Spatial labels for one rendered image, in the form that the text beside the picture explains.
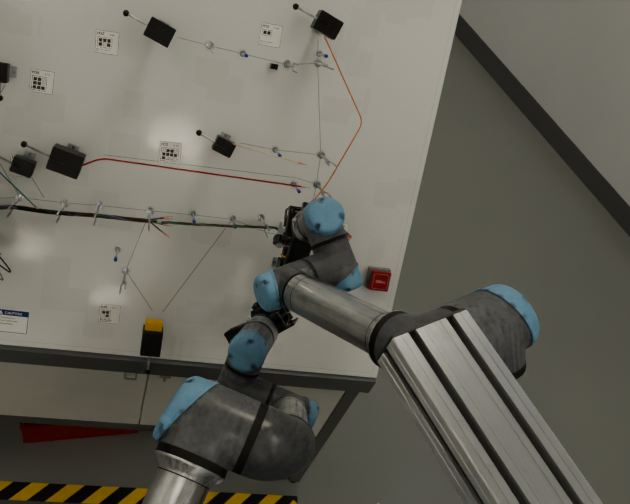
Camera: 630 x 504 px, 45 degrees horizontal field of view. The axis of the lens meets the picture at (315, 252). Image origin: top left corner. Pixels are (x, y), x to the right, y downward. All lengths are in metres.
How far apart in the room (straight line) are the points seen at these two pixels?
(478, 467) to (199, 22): 1.31
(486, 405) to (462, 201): 3.22
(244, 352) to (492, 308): 0.55
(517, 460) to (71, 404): 1.75
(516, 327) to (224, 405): 0.46
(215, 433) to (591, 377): 2.61
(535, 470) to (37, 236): 1.40
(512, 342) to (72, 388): 1.34
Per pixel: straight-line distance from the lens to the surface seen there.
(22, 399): 2.29
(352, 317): 1.24
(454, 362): 0.70
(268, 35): 1.78
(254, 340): 1.53
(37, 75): 1.79
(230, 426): 1.18
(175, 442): 1.19
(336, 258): 1.48
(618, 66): 4.17
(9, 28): 1.79
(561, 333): 3.65
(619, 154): 4.24
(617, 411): 3.58
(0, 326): 1.95
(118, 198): 1.82
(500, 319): 1.19
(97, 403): 2.27
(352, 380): 2.04
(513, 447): 0.68
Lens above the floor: 2.57
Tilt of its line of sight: 50 degrees down
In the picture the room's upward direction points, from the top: 23 degrees clockwise
